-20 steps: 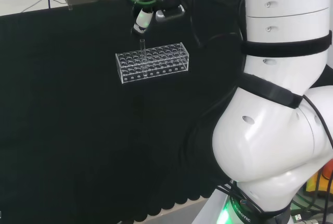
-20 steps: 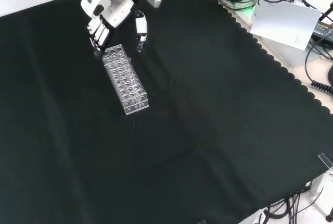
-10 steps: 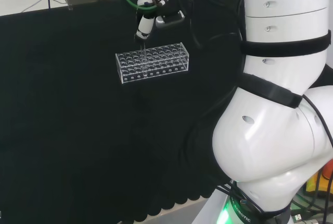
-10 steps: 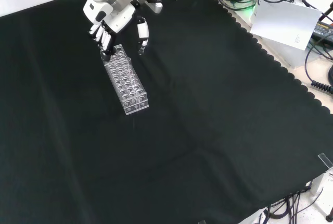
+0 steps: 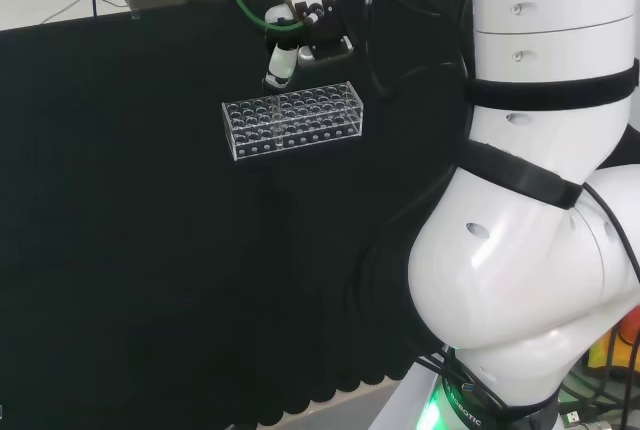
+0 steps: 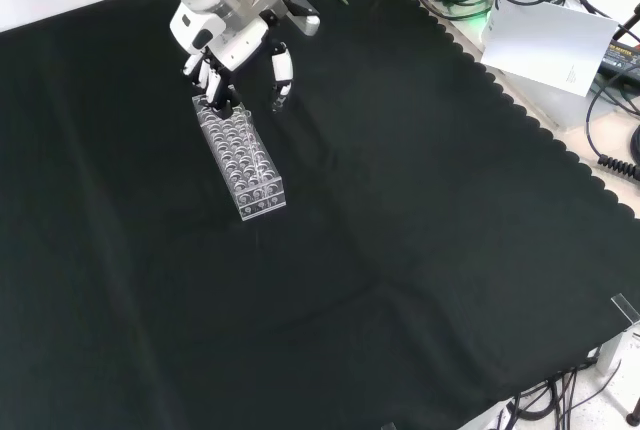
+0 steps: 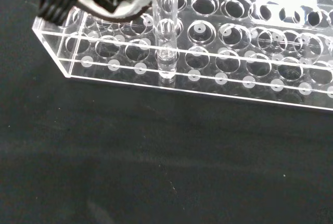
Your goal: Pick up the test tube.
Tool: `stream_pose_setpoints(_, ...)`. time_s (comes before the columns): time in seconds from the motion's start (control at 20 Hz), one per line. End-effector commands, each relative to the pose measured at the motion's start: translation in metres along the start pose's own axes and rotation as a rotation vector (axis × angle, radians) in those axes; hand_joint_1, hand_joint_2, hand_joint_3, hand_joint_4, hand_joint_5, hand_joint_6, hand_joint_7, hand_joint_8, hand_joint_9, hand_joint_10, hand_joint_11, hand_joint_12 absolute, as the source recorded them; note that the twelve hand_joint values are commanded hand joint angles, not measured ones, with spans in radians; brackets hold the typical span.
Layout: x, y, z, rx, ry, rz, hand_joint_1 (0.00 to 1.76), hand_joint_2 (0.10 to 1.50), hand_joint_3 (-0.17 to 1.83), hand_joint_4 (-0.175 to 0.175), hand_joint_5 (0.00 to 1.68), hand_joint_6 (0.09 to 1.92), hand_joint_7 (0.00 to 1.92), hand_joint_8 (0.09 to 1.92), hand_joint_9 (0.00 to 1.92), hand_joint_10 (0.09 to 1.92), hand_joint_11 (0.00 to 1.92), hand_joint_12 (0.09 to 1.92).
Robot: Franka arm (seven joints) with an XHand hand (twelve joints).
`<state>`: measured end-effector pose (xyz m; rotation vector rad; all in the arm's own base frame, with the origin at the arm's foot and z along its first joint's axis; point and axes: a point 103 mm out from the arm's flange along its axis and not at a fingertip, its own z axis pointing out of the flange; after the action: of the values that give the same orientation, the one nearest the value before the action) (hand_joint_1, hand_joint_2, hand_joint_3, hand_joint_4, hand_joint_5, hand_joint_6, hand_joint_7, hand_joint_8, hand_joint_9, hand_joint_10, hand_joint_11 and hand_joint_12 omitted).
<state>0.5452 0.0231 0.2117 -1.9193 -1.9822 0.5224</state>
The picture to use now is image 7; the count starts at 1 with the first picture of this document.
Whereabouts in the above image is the clear test tube rack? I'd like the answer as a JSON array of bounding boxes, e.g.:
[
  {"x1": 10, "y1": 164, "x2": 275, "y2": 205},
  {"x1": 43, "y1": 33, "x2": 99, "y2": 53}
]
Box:
[{"x1": 31, "y1": 0, "x2": 333, "y2": 112}]

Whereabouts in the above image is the black cloth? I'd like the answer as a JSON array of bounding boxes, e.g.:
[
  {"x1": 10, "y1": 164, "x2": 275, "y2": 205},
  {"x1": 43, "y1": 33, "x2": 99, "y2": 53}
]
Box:
[{"x1": 0, "y1": 0, "x2": 333, "y2": 224}]

